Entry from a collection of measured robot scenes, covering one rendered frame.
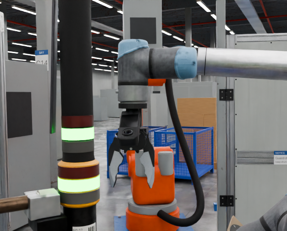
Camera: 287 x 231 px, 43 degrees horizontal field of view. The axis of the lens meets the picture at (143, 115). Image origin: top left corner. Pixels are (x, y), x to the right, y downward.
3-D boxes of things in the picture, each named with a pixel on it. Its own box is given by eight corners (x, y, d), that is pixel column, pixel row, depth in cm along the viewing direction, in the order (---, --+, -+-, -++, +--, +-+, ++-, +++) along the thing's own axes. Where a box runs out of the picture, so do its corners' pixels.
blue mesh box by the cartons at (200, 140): (152, 180, 708) (151, 130, 703) (175, 168, 820) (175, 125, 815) (195, 185, 670) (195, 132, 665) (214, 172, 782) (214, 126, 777)
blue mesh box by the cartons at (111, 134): (106, 178, 738) (104, 129, 733) (132, 167, 856) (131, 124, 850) (146, 181, 704) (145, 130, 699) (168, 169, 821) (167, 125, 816)
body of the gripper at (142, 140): (149, 149, 96) (149, 102, 95) (146, 153, 87) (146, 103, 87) (120, 148, 97) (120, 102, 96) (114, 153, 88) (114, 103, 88)
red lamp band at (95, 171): (65, 181, 36) (65, 168, 36) (52, 173, 40) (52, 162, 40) (106, 175, 38) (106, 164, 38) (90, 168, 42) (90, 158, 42)
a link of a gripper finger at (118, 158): (117, 183, 96) (129, 150, 95) (113, 188, 90) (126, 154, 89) (106, 178, 96) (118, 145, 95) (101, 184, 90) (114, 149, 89)
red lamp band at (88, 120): (67, 128, 36) (67, 116, 36) (57, 126, 39) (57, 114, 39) (98, 126, 38) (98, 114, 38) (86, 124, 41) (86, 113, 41)
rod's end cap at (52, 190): (38, 193, 36) (58, 189, 37) (34, 188, 38) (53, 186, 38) (39, 213, 36) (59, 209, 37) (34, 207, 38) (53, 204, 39)
